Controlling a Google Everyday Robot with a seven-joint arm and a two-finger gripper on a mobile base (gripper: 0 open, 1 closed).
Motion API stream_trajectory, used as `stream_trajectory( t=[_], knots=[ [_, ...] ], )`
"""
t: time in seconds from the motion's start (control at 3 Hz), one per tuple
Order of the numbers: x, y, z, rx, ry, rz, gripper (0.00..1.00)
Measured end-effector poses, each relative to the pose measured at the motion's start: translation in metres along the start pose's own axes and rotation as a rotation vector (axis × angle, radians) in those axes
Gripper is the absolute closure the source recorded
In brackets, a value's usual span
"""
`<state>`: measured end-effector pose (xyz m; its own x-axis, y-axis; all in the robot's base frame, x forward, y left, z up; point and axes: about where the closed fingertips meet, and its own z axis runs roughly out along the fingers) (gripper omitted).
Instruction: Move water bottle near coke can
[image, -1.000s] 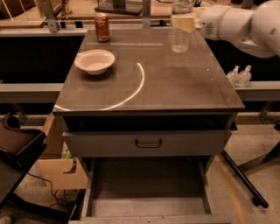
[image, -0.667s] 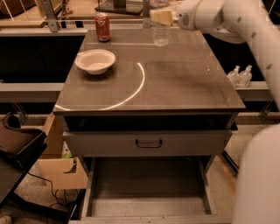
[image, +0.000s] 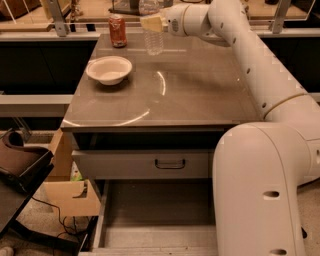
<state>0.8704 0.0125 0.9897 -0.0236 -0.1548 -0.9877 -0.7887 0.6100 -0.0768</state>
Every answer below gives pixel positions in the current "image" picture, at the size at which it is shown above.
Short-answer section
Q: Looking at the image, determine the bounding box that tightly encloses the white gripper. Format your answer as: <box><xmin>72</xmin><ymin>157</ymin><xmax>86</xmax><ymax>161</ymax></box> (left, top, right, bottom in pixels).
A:
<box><xmin>140</xmin><ymin>3</ymin><xmax>189</xmax><ymax>36</ymax></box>

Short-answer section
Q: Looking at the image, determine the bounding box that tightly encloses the clear plastic water bottle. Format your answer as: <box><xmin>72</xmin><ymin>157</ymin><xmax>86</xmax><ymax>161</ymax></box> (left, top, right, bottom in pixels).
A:
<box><xmin>139</xmin><ymin>0</ymin><xmax>163</xmax><ymax>56</ymax></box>

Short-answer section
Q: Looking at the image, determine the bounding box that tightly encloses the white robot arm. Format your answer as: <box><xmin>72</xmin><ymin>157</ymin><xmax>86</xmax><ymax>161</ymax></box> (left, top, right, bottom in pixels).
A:
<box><xmin>140</xmin><ymin>0</ymin><xmax>320</xmax><ymax>256</ymax></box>

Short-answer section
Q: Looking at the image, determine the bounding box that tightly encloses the red coke can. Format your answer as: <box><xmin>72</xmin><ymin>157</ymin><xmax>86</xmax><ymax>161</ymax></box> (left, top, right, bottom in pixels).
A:
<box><xmin>108</xmin><ymin>14</ymin><xmax>127</xmax><ymax>48</ymax></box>

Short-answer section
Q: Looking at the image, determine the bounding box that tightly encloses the white bowl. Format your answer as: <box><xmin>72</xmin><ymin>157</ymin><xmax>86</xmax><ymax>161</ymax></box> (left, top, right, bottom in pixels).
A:
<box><xmin>86</xmin><ymin>56</ymin><xmax>132</xmax><ymax>86</ymax></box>

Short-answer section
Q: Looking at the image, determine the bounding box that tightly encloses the grey drawer cabinet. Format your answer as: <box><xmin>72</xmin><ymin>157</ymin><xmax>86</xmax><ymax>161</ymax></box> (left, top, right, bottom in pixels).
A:
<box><xmin>61</xmin><ymin>32</ymin><xmax>259</xmax><ymax>256</ymax></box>

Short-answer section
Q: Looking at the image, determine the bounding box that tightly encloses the cardboard box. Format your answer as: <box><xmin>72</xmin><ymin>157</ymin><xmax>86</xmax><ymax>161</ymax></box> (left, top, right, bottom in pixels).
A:
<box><xmin>44</xmin><ymin>129</ymin><xmax>101</xmax><ymax>217</ymax></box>

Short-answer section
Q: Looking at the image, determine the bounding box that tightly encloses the black chair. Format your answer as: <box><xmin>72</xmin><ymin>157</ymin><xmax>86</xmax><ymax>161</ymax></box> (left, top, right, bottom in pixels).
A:
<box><xmin>0</xmin><ymin>128</ymin><xmax>55</xmax><ymax>238</ymax></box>

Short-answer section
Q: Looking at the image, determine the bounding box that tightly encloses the black drawer handle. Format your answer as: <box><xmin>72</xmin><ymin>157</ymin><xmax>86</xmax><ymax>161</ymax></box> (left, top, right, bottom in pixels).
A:
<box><xmin>154</xmin><ymin>159</ymin><xmax>186</xmax><ymax>170</ymax></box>

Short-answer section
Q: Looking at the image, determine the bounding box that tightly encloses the black cable on floor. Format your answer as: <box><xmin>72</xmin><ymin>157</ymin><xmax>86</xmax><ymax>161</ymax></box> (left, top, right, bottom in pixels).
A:
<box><xmin>31</xmin><ymin>195</ymin><xmax>88</xmax><ymax>240</ymax></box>

